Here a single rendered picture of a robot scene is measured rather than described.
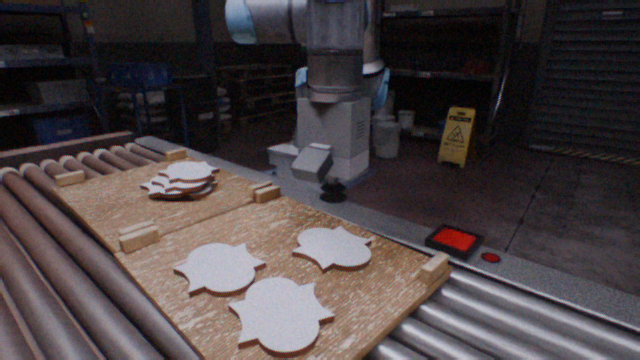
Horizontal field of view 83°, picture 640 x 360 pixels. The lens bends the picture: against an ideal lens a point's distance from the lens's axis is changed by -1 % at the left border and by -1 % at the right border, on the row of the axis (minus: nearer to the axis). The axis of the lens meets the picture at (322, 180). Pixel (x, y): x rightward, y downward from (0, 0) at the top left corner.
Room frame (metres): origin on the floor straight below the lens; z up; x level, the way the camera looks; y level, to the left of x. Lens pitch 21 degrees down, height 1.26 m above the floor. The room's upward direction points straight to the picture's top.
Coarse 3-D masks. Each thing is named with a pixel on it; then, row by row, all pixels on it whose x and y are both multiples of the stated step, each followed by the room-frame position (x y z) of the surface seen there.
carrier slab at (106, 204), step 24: (144, 168) 0.93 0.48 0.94; (72, 192) 0.76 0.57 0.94; (96, 192) 0.76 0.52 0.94; (120, 192) 0.76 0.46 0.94; (144, 192) 0.76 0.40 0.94; (216, 192) 0.76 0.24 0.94; (240, 192) 0.76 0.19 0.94; (96, 216) 0.64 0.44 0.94; (120, 216) 0.64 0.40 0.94; (144, 216) 0.64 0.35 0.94; (168, 216) 0.64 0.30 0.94; (192, 216) 0.64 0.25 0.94; (216, 216) 0.65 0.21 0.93
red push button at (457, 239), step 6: (444, 228) 0.60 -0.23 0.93; (438, 234) 0.58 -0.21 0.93; (444, 234) 0.58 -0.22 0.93; (450, 234) 0.58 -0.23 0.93; (456, 234) 0.58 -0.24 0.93; (462, 234) 0.58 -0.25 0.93; (438, 240) 0.56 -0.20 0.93; (444, 240) 0.56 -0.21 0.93; (450, 240) 0.56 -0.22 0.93; (456, 240) 0.56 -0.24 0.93; (462, 240) 0.56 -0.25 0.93; (468, 240) 0.56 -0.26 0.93; (456, 246) 0.54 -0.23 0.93; (462, 246) 0.54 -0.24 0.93; (468, 246) 0.54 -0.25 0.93
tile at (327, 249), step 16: (304, 240) 0.53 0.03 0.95; (320, 240) 0.53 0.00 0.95; (336, 240) 0.53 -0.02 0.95; (352, 240) 0.53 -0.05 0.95; (368, 240) 0.53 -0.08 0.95; (304, 256) 0.49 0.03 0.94; (320, 256) 0.48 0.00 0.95; (336, 256) 0.48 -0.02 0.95; (352, 256) 0.48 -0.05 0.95; (368, 256) 0.48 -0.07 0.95
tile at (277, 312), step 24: (264, 288) 0.40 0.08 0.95; (288, 288) 0.40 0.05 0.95; (312, 288) 0.40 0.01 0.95; (240, 312) 0.36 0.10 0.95; (264, 312) 0.36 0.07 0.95; (288, 312) 0.36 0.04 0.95; (312, 312) 0.36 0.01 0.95; (240, 336) 0.32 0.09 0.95; (264, 336) 0.32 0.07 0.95; (288, 336) 0.32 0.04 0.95; (312, 336) 0.32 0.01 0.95
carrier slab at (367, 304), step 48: (192, 240) 0.55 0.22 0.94; (240, 240) 0.55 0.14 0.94; (288, 240) 0.55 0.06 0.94; (384, 240) 0.55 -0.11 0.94; (144, 288) 0.42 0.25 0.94; (336, 288) 0.42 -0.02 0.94; (384, 288) 0.42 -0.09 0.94; (432, 288) 0.43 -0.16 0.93; (192, 336) 0.33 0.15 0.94; (336, 336) 0.33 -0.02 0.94; (384, 336) 0.34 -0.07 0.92
